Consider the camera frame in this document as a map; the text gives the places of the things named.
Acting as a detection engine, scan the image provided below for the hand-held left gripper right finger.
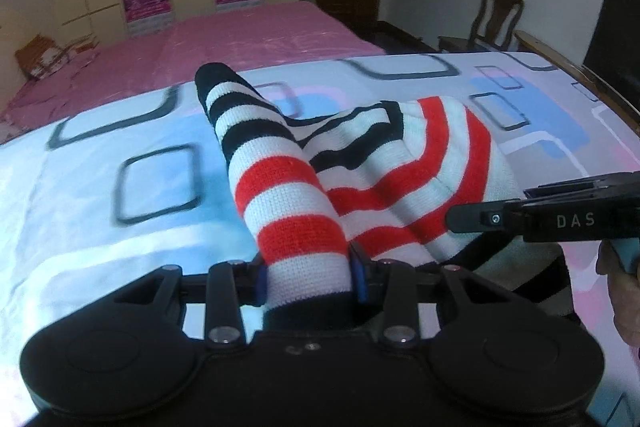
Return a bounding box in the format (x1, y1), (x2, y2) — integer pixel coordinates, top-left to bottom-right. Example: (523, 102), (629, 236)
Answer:
(349, 243), (483, 352)

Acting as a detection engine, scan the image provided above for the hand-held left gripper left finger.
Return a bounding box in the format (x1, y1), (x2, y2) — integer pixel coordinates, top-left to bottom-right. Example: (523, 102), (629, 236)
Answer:
(112, 257), (269, 352)

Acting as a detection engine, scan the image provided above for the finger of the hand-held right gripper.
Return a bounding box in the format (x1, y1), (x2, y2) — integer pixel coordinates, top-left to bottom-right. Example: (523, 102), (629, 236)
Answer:
(522, 171), (640, 204)
(444, 199), (524, 236)

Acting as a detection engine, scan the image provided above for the striped knit sweater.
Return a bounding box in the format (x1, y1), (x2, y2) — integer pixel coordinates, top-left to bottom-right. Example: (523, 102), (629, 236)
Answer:
(194, 63), (583, 333)

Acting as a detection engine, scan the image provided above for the person's right hand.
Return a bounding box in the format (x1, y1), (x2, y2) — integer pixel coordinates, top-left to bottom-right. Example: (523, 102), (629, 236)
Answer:
(596, 239), (640, 349)

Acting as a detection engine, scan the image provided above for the white bedsheet with square print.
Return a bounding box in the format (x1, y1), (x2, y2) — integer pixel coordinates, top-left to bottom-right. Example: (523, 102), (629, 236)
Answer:
(0, 51), (640, 427)

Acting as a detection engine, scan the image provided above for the black television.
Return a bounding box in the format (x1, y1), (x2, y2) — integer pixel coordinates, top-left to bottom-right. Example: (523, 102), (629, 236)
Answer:
(582, 0), (640, 108)

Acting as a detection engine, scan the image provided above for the wooden chair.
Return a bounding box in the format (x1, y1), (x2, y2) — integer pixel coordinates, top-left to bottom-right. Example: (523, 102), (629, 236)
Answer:
(438, 0), (526, 54)

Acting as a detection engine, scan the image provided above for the pink bedsheet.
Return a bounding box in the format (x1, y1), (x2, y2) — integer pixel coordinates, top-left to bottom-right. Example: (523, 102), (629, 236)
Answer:
(0, 1), (387, 144)

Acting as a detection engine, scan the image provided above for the brown patterned cushion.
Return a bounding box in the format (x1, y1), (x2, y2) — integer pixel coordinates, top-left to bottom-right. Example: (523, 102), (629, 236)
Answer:
(15, 34), (72, 80)

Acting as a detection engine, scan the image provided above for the wooden bed frame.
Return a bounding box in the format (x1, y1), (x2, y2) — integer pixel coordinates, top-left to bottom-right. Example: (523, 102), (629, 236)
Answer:
(514, 29), (640, 128)

